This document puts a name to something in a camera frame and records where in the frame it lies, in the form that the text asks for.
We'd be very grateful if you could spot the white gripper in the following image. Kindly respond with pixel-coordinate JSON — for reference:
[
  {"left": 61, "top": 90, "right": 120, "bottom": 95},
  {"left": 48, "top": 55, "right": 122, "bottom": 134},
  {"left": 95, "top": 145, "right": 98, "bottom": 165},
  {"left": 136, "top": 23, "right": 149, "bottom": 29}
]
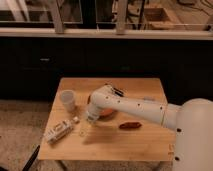
[{"left": 79, "top": 107, "right": 100, "bottom": 137}]

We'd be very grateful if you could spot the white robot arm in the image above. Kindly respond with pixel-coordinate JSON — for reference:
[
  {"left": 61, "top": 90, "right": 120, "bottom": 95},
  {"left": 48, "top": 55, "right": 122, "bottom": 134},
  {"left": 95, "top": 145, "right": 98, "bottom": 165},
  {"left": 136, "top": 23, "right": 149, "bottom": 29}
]
[{"left": 85, "top": 85, "right": 213, "bottom": 171}]

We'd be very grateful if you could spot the orange ceramic bowl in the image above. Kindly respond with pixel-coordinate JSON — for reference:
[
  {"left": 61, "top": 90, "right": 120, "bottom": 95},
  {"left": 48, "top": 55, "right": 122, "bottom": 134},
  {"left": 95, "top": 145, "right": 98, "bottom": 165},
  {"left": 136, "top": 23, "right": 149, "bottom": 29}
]
[{"left": 100, "top": 108, "right": 114, "bottom": 117}]

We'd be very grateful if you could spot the wooden table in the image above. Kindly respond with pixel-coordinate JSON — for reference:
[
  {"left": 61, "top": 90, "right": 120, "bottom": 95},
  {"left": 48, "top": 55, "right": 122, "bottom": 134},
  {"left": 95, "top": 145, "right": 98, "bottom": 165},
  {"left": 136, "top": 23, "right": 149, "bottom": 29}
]
[{"left": 38, "top": 78, "right": 175, "bottom": 161}]

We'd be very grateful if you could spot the white paper cup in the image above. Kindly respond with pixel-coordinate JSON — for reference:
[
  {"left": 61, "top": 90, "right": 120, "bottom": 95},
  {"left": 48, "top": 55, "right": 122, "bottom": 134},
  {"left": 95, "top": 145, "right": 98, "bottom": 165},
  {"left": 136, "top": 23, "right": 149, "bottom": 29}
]
[{"left": 60, "top": 90, "right": 75, "bottom": 112}]

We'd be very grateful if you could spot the brown sausage-shaped object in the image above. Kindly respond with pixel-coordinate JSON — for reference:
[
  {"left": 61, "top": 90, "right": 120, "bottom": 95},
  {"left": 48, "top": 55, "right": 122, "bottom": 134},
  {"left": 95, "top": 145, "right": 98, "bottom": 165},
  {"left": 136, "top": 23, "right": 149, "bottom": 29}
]
[{"left": 119, "top": 122, "right": 142, "bottom": 130}]

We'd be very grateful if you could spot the black striped packet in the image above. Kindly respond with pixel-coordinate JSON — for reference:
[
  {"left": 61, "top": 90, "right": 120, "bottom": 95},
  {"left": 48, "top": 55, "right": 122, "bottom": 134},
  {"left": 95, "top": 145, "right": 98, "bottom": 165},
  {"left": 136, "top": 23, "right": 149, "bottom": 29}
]
[{"left": 105, "top": 84, "right": 124, "bottom": 97}]

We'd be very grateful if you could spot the small blue object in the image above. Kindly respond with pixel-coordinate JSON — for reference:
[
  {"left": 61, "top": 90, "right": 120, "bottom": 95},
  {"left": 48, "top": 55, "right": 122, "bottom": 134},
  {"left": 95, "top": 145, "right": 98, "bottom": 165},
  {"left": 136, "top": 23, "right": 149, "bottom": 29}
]
[{"left": 144, "top": 97, "right": 155, "bottom": 101}]

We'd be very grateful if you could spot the black cabinet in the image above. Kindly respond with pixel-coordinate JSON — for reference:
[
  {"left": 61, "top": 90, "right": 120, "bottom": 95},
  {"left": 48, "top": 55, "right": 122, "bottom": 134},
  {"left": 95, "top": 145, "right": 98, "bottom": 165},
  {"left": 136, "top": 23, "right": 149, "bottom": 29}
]
[{"left": 0, "top": 37, "right": 213, "bottom": 104}]

